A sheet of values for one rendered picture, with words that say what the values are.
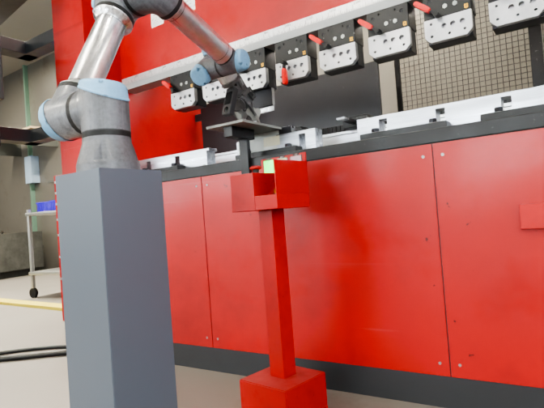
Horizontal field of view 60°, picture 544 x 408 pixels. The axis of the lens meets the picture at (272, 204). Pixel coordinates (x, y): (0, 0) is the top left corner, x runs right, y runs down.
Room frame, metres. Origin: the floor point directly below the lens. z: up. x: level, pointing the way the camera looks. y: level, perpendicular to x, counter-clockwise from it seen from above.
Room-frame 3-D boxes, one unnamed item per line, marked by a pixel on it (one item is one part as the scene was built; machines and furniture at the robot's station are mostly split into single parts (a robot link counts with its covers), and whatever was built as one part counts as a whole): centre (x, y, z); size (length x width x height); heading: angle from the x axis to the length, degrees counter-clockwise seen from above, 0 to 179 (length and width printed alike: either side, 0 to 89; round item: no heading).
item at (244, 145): (1.84, 0.11, 0.88); 0.14 x 0.04 x 0.22; 146
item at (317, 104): (2.56, -0.08, 1.12); 1.13 x 0.02 x 0.44; 56
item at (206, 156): (2.31, 0.46, 0.92); 0.50 x 0.06 x 0.10; 56
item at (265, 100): (2.00, 0.00, 1.13); 0.10 x 0.02 x 0.10; 56
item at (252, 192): (1.55, 0.00, 0.75); 0.20 x 0.16 x 0.18; 48
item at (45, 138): (2.49, 1.24, 1.18); 0.40 x 0.24 x 0.07; 56
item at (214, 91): (2.12, 0.19, 1.26); 0.15 x 0.09 x 0.17; 56
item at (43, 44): (2.49, 1.24, 1.67); 0.40 x 0.24 x 0.07; 56
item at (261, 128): (1.88, 0.08, 1.00); 0.26 x 0.18 x 0.01; 146
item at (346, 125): (1.95, -0.36, 1.01); 0.26 x 0.12 x 0.05; 146
